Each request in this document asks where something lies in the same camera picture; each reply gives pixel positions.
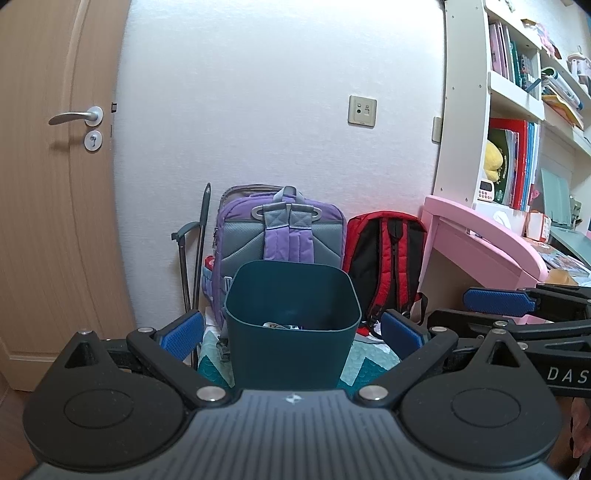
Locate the purple grey backpack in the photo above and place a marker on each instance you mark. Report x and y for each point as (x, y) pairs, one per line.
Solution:
(240, 230)

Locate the white bookshelf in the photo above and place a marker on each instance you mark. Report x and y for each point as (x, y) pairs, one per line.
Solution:
(461, 92)

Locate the beige wall socket plate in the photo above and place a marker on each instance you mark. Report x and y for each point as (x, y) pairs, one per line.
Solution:
(362, 110)

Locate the yellow plush toy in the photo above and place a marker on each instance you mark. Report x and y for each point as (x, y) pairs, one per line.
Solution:
(492, 161)

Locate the row of red upright books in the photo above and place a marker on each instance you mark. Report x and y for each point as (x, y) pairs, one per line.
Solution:
(519, 161)

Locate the grey green folder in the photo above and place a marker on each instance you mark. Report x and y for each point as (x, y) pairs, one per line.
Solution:
(556, 198)

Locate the stack of magazines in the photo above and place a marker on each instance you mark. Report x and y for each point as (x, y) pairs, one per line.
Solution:
(561, 97)

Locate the row of pink upright books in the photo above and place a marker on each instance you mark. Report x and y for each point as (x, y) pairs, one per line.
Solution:
(508, 55)

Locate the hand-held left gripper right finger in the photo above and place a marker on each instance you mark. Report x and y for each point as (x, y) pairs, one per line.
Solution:
(401, 334)

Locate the small white clock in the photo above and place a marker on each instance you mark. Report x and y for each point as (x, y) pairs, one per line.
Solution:
(486, 191)

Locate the beige wooden door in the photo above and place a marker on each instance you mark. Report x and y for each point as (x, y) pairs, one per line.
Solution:
(55, 230)

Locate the dark teal plastic bin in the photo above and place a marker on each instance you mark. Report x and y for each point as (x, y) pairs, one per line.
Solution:
(286, 360)

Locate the beige wall switch plate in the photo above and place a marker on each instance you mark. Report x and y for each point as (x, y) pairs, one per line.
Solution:
(437, 129)

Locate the small orange box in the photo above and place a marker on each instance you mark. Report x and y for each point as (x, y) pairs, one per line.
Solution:
(538, 226)

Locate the silver door lock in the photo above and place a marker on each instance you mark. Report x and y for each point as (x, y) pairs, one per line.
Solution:
(93, 141)

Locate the teal cream zigzag quilted blanket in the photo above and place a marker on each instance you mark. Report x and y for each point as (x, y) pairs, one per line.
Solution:
(214, 364)

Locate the red black backpack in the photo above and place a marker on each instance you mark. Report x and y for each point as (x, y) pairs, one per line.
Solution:
(397, 258)

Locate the person's right hand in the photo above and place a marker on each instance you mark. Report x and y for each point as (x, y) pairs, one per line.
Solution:
(582, 429)

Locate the pink desk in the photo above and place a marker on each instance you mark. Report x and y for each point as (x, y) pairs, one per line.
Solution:
(485, 244)

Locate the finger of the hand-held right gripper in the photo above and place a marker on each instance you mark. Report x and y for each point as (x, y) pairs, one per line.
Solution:
(461, 321)
(494, 299)

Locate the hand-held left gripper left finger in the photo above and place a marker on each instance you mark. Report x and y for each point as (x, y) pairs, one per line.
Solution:
(182, 334)

